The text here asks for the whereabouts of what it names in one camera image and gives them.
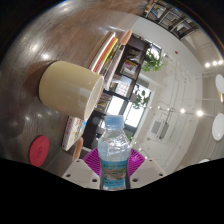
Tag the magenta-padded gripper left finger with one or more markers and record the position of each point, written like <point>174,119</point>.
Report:
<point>80,173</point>

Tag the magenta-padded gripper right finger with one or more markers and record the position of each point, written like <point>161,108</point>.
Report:
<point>148,171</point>

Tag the clear plastic water bottle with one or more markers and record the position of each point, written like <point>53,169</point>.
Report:
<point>114,150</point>

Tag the ceiling air conditioner unit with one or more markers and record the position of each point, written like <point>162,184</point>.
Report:
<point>159,129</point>

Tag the flat round red coaster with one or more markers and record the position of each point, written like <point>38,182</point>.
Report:
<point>39,150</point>

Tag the small potted green plant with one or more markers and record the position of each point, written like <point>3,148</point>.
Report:
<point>141,98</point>

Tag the ceiling lights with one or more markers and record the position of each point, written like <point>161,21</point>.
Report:
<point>218,126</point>

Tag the cream ceramic cup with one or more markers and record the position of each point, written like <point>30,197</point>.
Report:
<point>68,88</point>

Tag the low black shelf unit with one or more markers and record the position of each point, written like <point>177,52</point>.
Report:
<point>131,66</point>

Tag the bushy potted green plant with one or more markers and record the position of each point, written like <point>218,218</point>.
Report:
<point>153,61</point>

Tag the stack of books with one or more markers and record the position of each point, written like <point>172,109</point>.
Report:
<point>108,58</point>

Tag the tall dark bookshelf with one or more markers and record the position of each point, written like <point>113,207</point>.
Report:
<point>166,16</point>

